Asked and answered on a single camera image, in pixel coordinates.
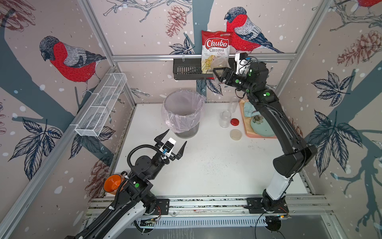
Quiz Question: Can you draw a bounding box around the beige jar lid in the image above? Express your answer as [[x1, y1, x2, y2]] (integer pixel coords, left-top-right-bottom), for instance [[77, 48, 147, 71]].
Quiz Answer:
[[230, 129, 242, 140]]

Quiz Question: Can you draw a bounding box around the pink tray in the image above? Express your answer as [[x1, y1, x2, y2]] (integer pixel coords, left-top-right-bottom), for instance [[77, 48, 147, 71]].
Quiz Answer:
[[239, 100, 277, 138]]

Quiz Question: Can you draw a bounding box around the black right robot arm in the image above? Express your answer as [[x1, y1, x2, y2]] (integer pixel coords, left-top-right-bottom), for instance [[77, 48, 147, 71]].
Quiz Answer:
[[213, 62, 317, 212]]

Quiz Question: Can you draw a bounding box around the metal mesh trash bin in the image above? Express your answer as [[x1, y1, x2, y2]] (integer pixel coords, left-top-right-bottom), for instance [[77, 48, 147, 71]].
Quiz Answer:
[[163, 89, 206, 138]]

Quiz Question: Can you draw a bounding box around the clear plastic mung bean jar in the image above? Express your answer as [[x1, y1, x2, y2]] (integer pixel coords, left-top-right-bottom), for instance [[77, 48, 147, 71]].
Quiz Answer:
[[228, 97, 239, 113]]

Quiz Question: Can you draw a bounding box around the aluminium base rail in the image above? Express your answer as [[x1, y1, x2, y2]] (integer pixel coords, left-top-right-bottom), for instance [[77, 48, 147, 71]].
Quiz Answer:
[[89, 195, 329, 219]]

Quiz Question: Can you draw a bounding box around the teal cloth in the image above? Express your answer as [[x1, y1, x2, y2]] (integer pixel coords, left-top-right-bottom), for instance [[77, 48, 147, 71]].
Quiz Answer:
[[243, 102, 257, 118]]

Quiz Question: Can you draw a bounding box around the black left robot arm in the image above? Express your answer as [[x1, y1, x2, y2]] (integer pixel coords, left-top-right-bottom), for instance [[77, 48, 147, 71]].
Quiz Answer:
[[74, 132, 186, 239]]

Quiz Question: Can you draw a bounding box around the black wall basket shelf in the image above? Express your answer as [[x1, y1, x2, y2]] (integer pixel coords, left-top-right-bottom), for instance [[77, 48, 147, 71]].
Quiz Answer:
[[173, 58, 213, 80]]

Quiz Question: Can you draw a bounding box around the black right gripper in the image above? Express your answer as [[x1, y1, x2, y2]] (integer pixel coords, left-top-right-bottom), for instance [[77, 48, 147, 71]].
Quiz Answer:
[[213, 68, 255, 97]]

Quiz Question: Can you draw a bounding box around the red jar lid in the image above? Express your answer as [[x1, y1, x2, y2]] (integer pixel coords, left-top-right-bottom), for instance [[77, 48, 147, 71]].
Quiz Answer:
[[230, 118, 240, 126]]

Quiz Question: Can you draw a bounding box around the jar with beige lid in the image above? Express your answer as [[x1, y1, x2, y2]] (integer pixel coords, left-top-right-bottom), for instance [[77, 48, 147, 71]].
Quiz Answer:
[[210, 56, 231, 71]]

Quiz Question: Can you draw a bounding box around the jar with red lid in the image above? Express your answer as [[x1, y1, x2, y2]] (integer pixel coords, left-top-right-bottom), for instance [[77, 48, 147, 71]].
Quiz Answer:
[[219, 111, 231, 128]]

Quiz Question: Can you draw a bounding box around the orange funnel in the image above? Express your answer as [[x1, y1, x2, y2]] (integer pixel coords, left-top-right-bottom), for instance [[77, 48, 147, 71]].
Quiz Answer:
[[103, 171, 127, 195]]

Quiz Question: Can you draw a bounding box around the Chuba cassava chips bag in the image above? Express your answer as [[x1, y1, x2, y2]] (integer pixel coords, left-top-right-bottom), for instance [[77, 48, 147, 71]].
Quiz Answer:
[[201, 30, 232, 74]]

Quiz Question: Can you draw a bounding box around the light green floral plate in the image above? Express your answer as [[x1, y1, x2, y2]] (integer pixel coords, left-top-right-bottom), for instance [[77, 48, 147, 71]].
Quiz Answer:
[[250, 115, 275, 137]]

